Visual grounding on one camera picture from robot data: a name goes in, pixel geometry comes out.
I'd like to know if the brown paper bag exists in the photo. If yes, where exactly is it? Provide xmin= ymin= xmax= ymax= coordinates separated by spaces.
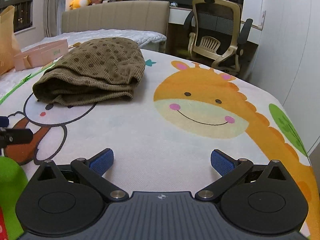
xmin=0 ymin=5 xmax=21 ymax=75

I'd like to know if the pink gift box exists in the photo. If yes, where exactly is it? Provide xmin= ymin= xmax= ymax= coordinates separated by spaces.
xmin=14 ymin=40 xmax=68 ymax=71

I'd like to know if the cartoon animal play mat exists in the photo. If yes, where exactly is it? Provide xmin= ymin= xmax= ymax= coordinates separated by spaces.
xmin=1 ymin=50 xmax=319 ymax=239

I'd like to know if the brown corduroy dotted garment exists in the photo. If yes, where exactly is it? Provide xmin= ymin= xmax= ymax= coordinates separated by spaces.
xmin=33 ymin=37 xmax=145 ymax=106

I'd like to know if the white wardrobe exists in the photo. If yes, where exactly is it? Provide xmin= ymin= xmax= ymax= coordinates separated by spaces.
xmin=249 ymin=0 xmax=319 ymax=155

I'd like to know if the beige office chair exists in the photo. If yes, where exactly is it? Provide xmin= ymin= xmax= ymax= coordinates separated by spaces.
xmin=184 ymin=0 xmax=253 ymax=76

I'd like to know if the beige padded headboard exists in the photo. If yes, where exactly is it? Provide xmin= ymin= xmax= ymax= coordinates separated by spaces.
xmin=61 ymin=0 xmax=170 ymax=35

